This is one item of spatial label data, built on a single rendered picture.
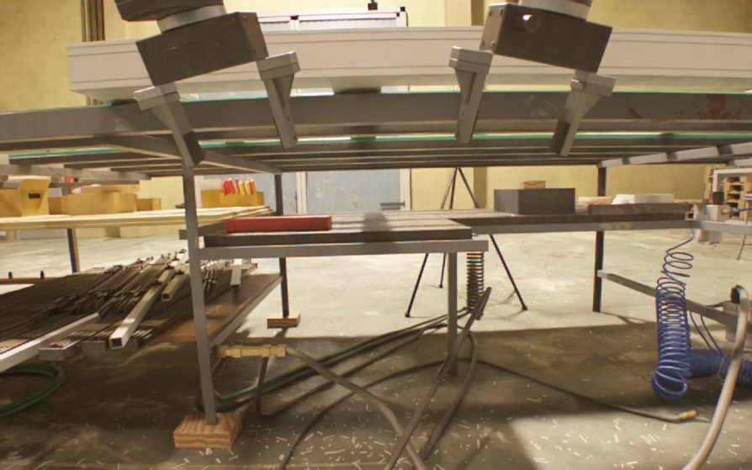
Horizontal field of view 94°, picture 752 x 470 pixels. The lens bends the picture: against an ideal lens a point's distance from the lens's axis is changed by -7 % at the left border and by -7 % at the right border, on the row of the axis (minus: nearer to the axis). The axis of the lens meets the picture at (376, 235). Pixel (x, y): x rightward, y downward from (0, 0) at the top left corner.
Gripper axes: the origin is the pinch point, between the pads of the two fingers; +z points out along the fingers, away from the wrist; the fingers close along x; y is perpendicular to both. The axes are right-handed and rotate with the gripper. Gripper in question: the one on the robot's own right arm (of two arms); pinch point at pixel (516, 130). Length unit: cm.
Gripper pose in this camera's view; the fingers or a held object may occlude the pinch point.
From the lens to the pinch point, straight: 51.4
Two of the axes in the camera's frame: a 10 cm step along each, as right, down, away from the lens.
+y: 1.1, 5.0, -8.6
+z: -1.4, 8.6, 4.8
